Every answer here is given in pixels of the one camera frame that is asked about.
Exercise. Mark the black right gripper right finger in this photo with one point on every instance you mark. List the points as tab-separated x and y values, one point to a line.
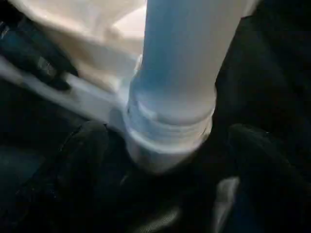
272	194

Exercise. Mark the white plastic table leg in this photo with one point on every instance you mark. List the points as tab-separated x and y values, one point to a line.
184	60

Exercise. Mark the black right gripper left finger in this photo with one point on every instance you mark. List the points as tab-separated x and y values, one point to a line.
73	184

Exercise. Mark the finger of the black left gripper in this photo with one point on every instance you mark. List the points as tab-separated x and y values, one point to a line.
36	53

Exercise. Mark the white plastic table top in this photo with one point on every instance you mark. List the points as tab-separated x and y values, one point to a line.
85	36

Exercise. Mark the black work mat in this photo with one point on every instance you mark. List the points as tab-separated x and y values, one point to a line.
267	72

